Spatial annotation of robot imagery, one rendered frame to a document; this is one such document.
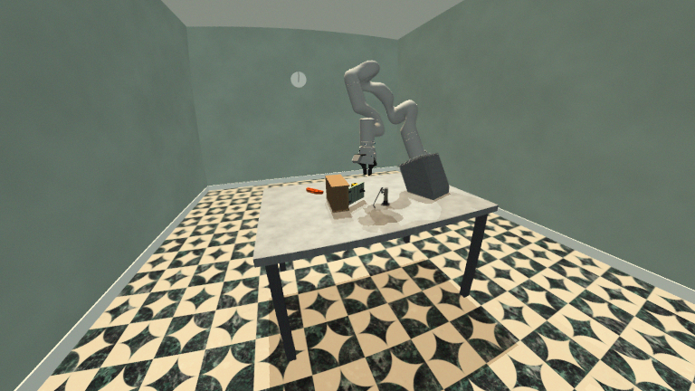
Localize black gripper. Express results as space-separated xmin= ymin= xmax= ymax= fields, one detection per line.
xmin=359 ymin=146 xmax=377 ymax=176

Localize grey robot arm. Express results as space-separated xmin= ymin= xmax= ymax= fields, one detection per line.
xmin=344 ymin=61 xmax=431 ymax=162

